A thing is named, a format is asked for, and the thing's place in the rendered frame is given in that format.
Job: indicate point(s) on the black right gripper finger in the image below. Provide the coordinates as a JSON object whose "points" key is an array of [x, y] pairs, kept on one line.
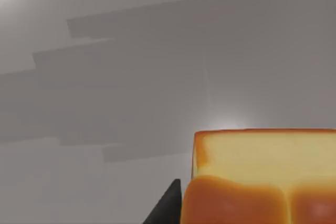
{"points": [[170, 205]]}

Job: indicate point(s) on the golden brown bread loaf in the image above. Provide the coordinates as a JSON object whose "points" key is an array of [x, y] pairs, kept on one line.
{"points": [[257, 176]]}

